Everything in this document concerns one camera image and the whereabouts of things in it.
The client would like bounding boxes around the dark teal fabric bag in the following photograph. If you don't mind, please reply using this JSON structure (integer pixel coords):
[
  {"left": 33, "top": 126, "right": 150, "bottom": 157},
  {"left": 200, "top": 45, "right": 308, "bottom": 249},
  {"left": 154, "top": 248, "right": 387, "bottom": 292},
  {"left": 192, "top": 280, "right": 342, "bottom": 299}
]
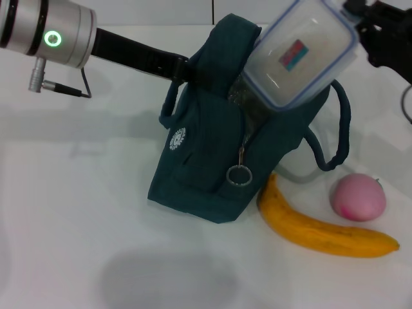
[{"left": 147, "top": 13, "right": 351, "bottom": 225}]

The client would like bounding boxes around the yellow banana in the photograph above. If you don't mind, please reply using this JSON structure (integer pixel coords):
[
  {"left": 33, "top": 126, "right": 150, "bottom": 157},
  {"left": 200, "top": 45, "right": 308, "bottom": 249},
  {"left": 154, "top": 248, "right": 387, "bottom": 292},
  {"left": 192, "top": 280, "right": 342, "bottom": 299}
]
[{"left": 257, "top": 173, "right": 401, "bottom": 259}]

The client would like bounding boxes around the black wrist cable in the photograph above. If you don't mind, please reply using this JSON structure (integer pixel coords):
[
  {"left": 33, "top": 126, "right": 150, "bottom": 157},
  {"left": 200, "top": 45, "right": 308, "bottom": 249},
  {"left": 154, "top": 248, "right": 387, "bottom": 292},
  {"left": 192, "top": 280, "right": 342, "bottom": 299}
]
[
  {"left": 28, "top": 57, "right": 93, "bottom": 98},
  {"left": 400, "top": 84, "right": 412, "bottom": 126}
]

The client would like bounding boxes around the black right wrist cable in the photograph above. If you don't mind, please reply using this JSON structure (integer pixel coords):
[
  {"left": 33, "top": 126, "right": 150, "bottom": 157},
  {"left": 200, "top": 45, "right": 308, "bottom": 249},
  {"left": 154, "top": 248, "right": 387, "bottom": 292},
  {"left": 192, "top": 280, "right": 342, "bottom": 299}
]
[{"left": 400, "top": 84, "right": 412, "bottom": 126}]

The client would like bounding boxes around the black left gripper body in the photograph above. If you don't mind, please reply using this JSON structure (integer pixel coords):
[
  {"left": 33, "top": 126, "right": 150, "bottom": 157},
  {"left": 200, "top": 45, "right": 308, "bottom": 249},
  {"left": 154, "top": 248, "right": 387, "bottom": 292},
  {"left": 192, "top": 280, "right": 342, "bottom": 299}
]
[{"left": 91, "top": 28, "right": 190, "bottom": 81}]

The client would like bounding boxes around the metal zipper pull ring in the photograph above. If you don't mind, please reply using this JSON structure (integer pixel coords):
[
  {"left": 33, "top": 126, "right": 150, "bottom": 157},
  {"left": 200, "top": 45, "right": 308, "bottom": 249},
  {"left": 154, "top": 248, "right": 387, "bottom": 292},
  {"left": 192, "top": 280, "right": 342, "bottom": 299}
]
[{"left": 225, "top": 143, "right": 254, "bottom": 187}]

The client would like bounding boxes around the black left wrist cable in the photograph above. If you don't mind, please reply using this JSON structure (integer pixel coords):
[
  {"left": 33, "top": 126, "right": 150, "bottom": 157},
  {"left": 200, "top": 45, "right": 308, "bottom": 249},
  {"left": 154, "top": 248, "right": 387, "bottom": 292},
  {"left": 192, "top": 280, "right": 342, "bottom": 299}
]
[{"left": 28, "top": 57, "right": 93, "bottom": 98}]

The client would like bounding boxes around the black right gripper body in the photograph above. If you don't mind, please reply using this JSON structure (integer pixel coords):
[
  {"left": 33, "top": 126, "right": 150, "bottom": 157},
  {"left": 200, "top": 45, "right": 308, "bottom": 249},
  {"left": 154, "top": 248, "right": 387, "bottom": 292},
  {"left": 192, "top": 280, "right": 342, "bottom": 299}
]
[{"left": 374, "top": 0, "right": 412, "bottom": 86}]

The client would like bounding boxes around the pink peach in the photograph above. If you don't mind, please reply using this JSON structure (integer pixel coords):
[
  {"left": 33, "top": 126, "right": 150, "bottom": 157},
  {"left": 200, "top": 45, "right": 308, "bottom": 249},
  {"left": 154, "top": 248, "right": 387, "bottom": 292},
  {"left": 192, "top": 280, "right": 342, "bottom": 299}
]
[{"left": 331, "top": 173, "right": 386, "bottom": 221}]

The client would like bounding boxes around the clear blue-rimmed plastic container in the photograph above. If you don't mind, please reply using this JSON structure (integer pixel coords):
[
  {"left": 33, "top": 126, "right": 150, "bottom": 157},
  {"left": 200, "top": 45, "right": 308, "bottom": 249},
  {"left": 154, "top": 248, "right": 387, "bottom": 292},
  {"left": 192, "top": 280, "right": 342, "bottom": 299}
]
[{"left": 241, "top": 0, "right": 359, "bottom": 112}]

